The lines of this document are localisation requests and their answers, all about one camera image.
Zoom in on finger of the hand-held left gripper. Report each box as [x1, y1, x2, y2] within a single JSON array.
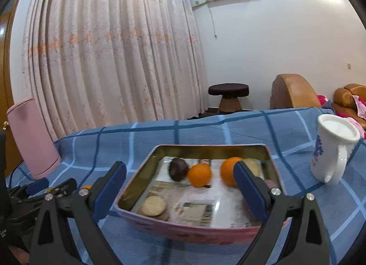
[[48, 178, 77, 200], [11, 178, 49, 197]]

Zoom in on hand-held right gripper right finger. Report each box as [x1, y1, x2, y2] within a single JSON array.
[[233, 161, 329, 265]]

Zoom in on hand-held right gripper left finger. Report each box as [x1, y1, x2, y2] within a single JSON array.
[[29, 161, 128, 265]]

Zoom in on round beige cracker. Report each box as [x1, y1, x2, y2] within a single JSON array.
[[243, 158, 263, 178], [141, 194, 170, 221]]

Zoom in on large orange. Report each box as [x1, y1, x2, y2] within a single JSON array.
[[220, 157, 243, 187]]

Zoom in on medium orange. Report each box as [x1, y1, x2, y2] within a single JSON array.
[[187, 164, 213, 188]]

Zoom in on pink floral tin box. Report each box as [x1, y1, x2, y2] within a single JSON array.
[[114, 144, 288, 245]]

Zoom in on dark brown mangosteen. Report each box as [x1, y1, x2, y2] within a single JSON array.
[[168, 158, 189, 182]]

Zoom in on pink cylindrical kettle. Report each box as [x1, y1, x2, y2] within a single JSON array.
[[6, 98, 61, 180]]

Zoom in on printed paper lining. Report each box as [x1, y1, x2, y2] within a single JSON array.
[[137, 156, 268, 228]]

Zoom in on blue plaid cloth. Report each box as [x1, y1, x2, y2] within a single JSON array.
[[0, 107, 366, 265]]

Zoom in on white mug with blue print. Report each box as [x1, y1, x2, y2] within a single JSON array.
[[310, 114, 361, 187]]

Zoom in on dark cushioned wooden stool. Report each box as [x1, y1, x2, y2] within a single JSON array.
[[208, 83, 250, 112]]

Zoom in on wooden door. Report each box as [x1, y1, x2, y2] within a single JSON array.
[[0, 10, 15, 131]]

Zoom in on tan leather sofa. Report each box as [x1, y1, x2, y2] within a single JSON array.
[[333, 83, 366, 131]]

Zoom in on floral pink curtain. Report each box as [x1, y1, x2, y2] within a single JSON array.
[[21, 0, 209, 141]]

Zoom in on pink cloth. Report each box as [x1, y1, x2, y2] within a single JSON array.
[[317, 95, 366, 132]]

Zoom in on air conditioner cable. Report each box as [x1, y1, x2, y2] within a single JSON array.
[[209, 0, 217, 38]]

